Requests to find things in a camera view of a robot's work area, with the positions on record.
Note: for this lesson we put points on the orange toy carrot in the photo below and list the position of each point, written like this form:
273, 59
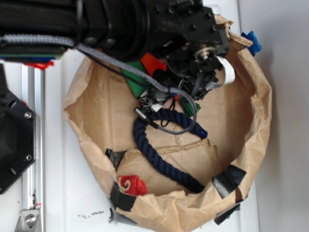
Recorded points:
158, 71

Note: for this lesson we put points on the black tape bottom left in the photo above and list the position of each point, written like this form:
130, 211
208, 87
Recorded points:
121, 200

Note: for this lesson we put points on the black tape inner left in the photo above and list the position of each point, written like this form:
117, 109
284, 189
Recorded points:
115, 157

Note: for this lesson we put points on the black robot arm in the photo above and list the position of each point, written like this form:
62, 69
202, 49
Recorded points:
123, 29

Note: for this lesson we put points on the brown paper bag bin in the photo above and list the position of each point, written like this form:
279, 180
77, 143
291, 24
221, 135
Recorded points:
99, 108

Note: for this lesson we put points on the green wooden block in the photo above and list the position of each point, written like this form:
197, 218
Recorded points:
137, 84

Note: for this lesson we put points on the blue tape piece right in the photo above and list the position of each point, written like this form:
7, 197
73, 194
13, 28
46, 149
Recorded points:
256, 46

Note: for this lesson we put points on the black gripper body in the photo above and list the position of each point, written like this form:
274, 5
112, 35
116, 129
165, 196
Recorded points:
187, 36

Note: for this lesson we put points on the metal corner bracket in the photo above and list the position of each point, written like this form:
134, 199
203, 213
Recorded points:
29, 221

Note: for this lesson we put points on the black tape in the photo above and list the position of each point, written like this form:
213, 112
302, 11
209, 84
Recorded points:
121, 200
221, 217
228, 180
115, 157

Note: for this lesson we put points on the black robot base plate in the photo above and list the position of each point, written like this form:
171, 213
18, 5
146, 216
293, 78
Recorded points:
16, 136

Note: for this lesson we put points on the black tape inner right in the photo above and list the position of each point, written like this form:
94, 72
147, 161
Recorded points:
228, 180

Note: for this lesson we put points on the black tape bottom right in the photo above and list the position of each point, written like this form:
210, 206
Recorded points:
221, 217

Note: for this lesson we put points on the aluminium extrusion rail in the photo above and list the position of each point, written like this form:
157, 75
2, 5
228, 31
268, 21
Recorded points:
33, 94

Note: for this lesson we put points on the white plastic board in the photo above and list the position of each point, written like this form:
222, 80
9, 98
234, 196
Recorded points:
74, 201

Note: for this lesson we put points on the red paper scrap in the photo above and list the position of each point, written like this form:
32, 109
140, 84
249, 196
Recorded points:
133, 185

